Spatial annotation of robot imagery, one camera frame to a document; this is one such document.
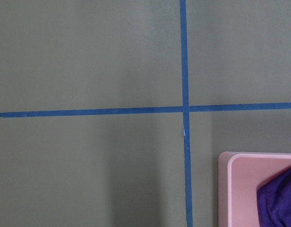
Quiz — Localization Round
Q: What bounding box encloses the purple microfiber cloth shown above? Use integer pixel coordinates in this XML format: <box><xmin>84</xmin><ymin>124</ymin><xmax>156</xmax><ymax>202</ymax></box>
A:
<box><xmin>257</xmin><ymin>168</ymin><xmax>291</xmax><ymax>227</ymax></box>

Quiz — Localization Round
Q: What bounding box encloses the pink plastic box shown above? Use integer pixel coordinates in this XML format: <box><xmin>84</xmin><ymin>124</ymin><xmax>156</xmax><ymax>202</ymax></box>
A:
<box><xmin>218</xmin><ymin>151</ymin><xmax>291</xmax><ymax>227</ymax></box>

